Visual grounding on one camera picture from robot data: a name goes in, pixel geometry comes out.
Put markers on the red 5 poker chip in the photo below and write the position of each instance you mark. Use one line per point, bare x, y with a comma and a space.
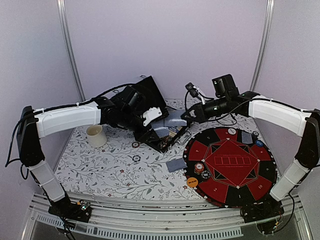
199, 168

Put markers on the round red black poker mat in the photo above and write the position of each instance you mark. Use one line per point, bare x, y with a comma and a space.
240, 174

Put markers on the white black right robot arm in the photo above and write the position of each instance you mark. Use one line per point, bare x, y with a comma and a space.
290, 133

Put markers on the white dealer button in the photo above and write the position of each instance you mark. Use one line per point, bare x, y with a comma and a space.
231, 131

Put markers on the orange big blind button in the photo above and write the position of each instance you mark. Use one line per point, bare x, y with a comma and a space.
192, 182

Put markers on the right aluminium frame post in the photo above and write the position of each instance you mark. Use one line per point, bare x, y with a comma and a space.
267, 24

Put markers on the red white loose chip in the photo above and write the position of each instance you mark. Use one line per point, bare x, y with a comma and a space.
135, 144

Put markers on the left aluminium frame post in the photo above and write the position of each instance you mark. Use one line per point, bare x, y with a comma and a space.
62, 13

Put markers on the dealt face-down card pair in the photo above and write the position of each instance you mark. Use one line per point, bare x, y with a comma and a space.
246, 138

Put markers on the single face-down blue card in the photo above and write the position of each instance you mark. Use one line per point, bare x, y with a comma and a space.
174, 119

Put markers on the blue white loose chip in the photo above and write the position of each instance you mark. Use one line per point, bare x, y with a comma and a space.
136, 158

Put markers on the black 100 poker chips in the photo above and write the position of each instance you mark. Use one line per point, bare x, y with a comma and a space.
205, 174

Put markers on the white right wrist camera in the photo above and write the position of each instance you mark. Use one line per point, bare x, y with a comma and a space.
195, 92

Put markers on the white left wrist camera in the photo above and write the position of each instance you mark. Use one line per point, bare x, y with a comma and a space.
151, 114

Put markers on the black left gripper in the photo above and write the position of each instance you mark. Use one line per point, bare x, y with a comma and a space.
143, 137

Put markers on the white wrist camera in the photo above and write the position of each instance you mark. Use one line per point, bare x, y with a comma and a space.
195, 92
151, 114

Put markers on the grey card deck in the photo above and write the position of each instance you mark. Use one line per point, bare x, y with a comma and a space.
175, 165

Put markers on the floral white table mat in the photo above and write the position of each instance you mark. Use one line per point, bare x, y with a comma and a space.
109, 171

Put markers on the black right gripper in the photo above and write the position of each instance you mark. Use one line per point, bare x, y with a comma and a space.
201, 115

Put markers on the open black poker chip case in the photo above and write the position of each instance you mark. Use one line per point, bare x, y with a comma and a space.
141, 96

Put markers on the blue small blind button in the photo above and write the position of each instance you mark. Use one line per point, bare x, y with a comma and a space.
259, 143

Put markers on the aluminium frame post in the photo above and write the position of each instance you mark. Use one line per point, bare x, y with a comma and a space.
267, 24
62, 13

